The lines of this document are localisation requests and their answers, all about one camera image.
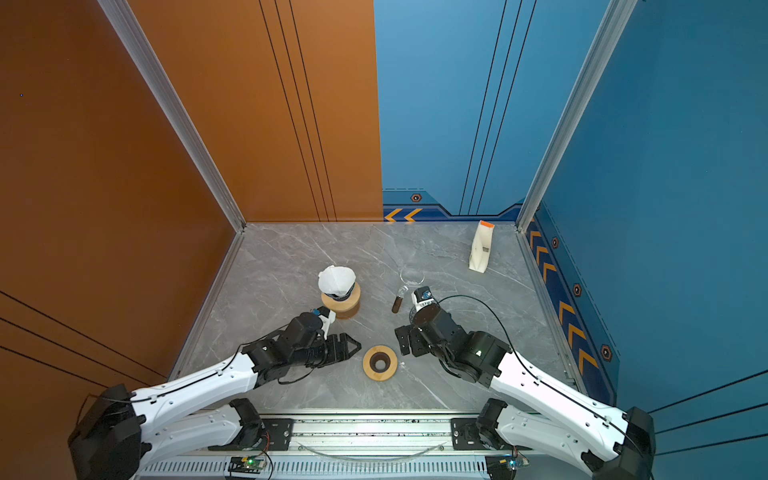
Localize left green circuit board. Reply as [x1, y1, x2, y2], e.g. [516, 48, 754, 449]
[226, 456, 271, 479]

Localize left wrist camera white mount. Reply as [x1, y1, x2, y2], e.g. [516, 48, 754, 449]
[312, 306, 336, 340]

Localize wooden dripper holder ring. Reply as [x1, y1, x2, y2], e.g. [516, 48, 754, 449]
[320, 283, 363, 310]

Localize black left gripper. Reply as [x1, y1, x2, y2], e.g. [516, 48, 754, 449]
[294, 333, 366, 371]

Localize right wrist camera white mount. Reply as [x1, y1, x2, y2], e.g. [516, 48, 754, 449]
[411, 285, 437, 312]

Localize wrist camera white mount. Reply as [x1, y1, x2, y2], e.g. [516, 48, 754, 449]
[411, 285, 437, 312]
[312, 306, 336, 340]

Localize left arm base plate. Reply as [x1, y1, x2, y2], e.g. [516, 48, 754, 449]
[208, 418, 294, 452]

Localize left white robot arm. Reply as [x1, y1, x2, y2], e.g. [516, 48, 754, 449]
[67, 307, 361, 479]

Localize right green circuit board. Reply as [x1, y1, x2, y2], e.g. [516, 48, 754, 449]
[485, 455, 530, 480]

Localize green circuit board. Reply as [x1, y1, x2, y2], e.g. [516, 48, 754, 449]
[485, 455, 530, 480]
[226, 456, 271, 479]

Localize right aluminium corner post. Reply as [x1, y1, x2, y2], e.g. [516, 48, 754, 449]
[516, 0, 638, 233]

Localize left aluminium corner post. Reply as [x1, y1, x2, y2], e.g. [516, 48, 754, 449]
[98, 0, 246, 234]

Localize front aluminium rail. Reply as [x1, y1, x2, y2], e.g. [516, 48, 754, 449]
[107, 410, 637, 480]

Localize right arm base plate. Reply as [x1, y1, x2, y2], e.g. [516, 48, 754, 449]
[450, 417, 484, 451]

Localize aluminium corner post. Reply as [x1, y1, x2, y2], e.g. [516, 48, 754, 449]
[98, 0, 246, 234]
[516, 0, 638, 233]

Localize white paper coffee filter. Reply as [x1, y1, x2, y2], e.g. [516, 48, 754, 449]
[318, 265, 356, 294]

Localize coffee filter paper pack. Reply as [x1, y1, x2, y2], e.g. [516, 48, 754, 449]
[468, 220, 495, 273]

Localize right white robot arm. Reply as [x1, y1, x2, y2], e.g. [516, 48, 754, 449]
[402, 300, 656, 479]

